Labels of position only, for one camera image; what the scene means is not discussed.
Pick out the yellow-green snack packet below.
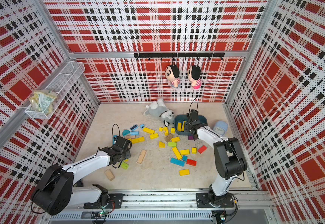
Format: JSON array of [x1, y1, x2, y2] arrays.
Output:
[[30, 89, 58, 114]]

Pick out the teal triangular block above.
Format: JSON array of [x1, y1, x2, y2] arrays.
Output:
[[122, 129, 130, 136]]

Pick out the metal linear rail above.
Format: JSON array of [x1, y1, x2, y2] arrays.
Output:
[[50, 189, 275, 222]]

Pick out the long natural wood block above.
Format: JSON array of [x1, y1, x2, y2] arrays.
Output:
[[137, 150, 147, 164]]

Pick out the right hanging cartoon doll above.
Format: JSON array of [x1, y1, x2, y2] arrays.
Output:
[[187, 65, 202, 90]]

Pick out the natural wood cube block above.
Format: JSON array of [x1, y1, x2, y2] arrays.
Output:
[[105, 169, 115, 181]]

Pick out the hanging cartoon doll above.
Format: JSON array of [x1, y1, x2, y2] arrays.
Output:
[[165, 65, 181, 88], [187, 65, 202, 90]]

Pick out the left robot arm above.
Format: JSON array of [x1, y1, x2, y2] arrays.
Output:
[[30, 136, 132, 216]]

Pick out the white wire wall basket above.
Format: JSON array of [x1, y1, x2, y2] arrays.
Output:
[[25, 61, 85, 119]]

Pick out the yellow block front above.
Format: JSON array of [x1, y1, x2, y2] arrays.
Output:
[[179, 169, 190, 176]]

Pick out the long yellow block near husky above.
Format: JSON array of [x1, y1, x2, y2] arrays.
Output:
[[143, 127, 155, 134]]

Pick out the dark teal plastic bin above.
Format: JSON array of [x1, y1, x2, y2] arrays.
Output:
[[174, 114, 208, 136]]

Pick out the black hook rail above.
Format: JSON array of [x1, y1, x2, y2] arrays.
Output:
[[133, 52, 226, 59]]

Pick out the long teal block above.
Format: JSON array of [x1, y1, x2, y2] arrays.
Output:
[[170, 158, 185, 167]]

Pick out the yellow arch block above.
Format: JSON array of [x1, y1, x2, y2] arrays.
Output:
[[163, 127, 170, 136]]

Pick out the grey husky plush toy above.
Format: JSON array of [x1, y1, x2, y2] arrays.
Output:
[[143, 98, 175, 127]]

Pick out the lime green block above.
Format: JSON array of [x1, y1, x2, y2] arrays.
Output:
[[168, 142, 177, 147], [120, 161, 129, 170]]

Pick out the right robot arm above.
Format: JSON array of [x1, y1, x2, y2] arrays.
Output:
[[185, 109, 247, 208]]

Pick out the red rectangular block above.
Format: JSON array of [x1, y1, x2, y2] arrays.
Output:
[[186, 159, 197, 167]]

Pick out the short yellow block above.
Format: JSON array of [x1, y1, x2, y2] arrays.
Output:
[[149, 133, 159, 140]]

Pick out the lime green block centre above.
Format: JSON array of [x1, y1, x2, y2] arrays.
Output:
[[168, 142, 177, 147]]

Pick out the long yellow diagonal block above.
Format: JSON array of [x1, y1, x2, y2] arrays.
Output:
[[172, 147, 182, 160]]

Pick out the blue striped block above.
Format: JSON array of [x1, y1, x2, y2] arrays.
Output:
[[130, 125, 138, 131]]

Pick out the lime green block left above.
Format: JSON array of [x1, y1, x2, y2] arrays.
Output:
[[120, 161, 129, 170]]

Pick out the left hanging cartoon doll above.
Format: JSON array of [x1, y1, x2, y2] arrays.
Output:
[[165, 65, 181, 88]]

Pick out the yellow triangular block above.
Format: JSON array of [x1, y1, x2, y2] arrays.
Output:
[[159, 141, 166, 148]]

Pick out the light blue alarm clock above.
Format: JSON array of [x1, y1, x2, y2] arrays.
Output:
[[213, 120, 228, 136]]

